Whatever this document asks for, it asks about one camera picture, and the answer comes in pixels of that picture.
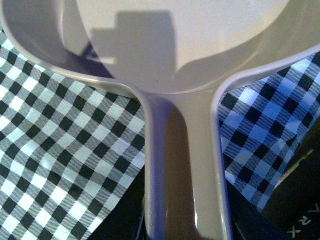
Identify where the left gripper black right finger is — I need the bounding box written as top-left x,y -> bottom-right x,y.
227,120 -> 320,240

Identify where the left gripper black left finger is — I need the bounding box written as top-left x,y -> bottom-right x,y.
89,168 -> 145,240

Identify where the black white checkered cloth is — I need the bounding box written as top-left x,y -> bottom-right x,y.
0,32 -> 320,240

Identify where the beige plastic dustpan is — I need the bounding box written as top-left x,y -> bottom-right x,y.
0,0 -> 320,240

